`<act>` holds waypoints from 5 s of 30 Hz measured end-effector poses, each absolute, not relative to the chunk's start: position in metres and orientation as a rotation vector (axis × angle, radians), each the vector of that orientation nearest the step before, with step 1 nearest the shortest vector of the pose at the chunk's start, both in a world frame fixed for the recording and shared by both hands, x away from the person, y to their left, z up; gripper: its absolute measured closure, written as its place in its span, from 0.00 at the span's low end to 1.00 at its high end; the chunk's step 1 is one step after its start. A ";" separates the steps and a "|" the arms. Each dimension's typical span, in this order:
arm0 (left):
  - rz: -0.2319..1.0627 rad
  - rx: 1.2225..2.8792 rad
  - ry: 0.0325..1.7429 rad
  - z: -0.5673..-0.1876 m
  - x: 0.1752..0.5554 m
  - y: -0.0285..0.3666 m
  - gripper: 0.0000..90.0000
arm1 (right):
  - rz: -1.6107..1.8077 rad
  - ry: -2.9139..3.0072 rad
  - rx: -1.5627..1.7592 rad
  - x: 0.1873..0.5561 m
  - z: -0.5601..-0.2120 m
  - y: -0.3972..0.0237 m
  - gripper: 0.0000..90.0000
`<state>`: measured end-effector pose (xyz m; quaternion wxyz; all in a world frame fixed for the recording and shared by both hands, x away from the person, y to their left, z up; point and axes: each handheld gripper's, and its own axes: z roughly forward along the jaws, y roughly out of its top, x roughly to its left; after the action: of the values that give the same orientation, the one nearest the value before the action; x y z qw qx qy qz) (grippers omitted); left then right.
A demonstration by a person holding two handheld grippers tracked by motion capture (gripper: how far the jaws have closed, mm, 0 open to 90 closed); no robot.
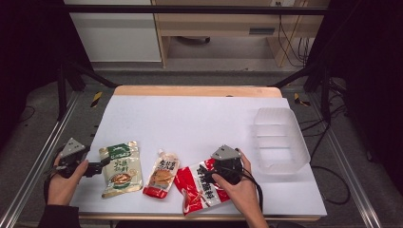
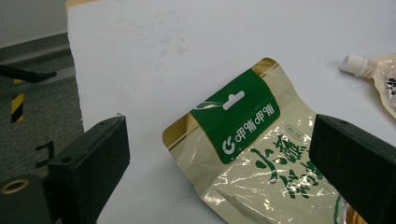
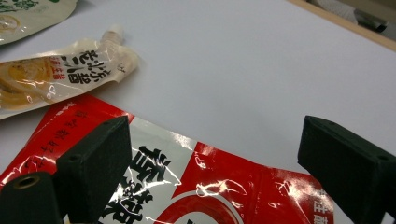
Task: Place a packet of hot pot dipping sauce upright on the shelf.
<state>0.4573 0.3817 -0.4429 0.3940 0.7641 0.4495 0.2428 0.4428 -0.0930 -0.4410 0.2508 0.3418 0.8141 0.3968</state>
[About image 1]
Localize person's right hand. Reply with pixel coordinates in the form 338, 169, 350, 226
211, 147, 259, 209

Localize wooden table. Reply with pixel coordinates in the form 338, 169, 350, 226
78, 84, 321, 222

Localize black horizontal frame bar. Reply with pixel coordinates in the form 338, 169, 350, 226
65, 4, 331, 16

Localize white cabinet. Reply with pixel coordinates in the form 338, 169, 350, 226
63, 0, 163, 64

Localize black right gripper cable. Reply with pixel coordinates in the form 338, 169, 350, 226
232, 165, 265, 214

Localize light wooden desk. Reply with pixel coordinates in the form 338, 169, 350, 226
151, 0, 331, 68

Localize red and white spouted pouch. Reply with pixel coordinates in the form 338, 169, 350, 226
142, 148, 181, 200

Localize white paper sheet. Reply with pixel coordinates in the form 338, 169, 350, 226
68, 94, 328, 219

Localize green and cream food pouch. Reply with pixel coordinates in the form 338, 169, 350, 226
98, 141, 144, 200

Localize red and white seasoning packet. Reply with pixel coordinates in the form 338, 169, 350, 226
173, 158, 232, 217

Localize dark curtain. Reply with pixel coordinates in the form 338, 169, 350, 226
0, 0, 94, 150
305, 0, 403, 194

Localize black floor cable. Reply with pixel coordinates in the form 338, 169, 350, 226
298, 104, 352, 206

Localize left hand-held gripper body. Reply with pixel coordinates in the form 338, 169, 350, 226
57, 137, 97, 180

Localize black hanging cables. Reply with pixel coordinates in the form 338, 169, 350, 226
277, 13, 313, 68

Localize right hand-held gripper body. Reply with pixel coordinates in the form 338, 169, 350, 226
210, 144, 245, 186

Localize person's left hand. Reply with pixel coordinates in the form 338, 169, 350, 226
47, 153, 90, 207

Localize yellow and black tape strip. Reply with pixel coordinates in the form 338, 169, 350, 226
89, 90, 105, 108
293, 92, 312, 107

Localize clear plastic container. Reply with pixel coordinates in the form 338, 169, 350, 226
252, 106, 312, 177

